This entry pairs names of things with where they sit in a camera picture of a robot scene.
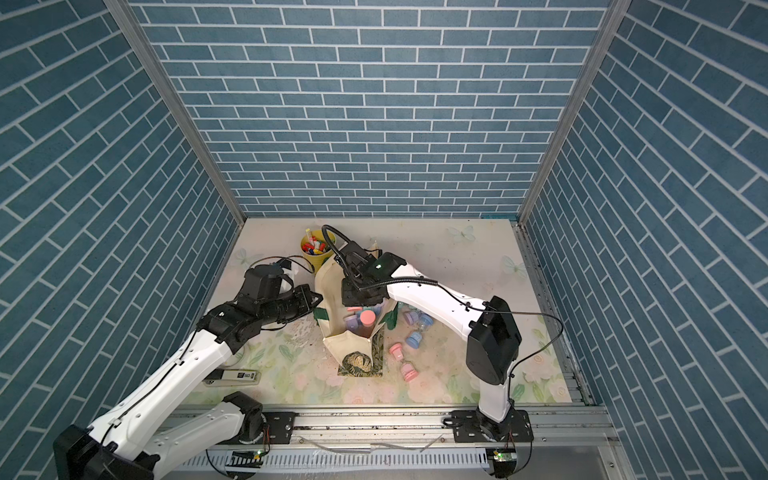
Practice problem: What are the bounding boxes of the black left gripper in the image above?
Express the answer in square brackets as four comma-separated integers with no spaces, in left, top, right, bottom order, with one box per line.
[258,283,326,326]

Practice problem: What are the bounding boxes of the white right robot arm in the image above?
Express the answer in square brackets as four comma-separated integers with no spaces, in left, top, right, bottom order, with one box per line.
[332,242,522,425]

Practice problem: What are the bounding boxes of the cream canvas tote bag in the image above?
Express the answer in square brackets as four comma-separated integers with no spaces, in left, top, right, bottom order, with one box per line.
[313,259,398,378]

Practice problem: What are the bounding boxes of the yellow cup with markers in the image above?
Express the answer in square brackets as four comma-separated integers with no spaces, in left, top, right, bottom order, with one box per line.
[300,228,336,272]

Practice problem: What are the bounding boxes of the aluminium rail base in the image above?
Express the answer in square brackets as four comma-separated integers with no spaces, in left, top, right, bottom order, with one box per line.
[173,404,632,479]

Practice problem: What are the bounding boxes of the purple hourglass on table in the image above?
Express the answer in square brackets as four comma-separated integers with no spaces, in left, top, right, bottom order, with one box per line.
[404,311,419,326]

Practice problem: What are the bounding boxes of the large pink hourglass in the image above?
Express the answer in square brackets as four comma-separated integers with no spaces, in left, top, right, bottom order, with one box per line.
[357,309,377,338]

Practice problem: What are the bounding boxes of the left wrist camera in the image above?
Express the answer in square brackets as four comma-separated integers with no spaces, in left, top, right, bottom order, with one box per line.
[234,263,294,313]

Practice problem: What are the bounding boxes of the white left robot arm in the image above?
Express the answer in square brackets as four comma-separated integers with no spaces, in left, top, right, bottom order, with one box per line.
[53,284,323,479]

